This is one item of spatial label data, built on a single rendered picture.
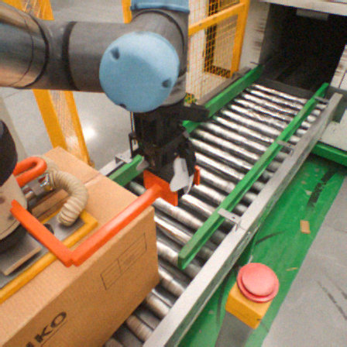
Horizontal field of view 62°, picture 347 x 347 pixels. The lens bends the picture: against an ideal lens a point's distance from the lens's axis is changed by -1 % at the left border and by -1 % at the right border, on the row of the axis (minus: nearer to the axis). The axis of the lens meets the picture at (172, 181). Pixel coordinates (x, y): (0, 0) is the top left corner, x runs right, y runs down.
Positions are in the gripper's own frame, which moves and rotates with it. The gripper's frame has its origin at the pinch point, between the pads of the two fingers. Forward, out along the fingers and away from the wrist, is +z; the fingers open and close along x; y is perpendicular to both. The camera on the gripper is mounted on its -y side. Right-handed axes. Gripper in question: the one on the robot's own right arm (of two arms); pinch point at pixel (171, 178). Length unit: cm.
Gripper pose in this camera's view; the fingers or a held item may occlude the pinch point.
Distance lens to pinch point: 61.8
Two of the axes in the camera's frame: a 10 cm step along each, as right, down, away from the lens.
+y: -6.4, 5.4, -5.5
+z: 0.0, 7.1, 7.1
